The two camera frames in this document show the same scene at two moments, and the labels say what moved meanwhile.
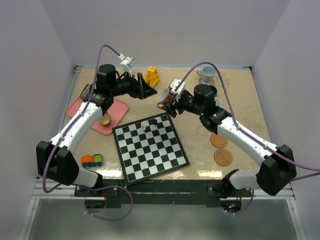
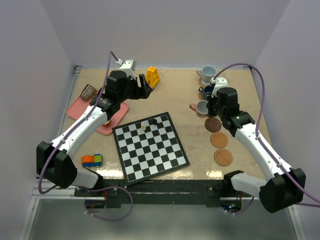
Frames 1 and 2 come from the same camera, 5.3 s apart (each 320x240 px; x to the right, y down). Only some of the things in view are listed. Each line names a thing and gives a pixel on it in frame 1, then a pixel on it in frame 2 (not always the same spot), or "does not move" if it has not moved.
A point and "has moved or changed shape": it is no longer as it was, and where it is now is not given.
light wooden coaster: (223, 157) does not move
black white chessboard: (148, 148) does not move
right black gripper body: (184, 103) → (214, 108)
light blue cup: (207, 74) does not move
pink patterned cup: (165, 98) has moved or changed shape
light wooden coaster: (218, 141) does not move
